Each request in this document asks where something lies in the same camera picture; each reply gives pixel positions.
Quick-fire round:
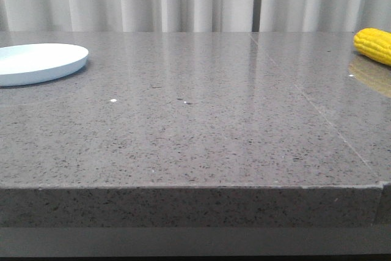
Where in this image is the white round plate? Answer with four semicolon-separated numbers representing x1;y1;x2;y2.
1;43;89;87

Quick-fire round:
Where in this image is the yellow corn cob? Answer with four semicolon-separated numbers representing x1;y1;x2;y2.
353;28;390;66

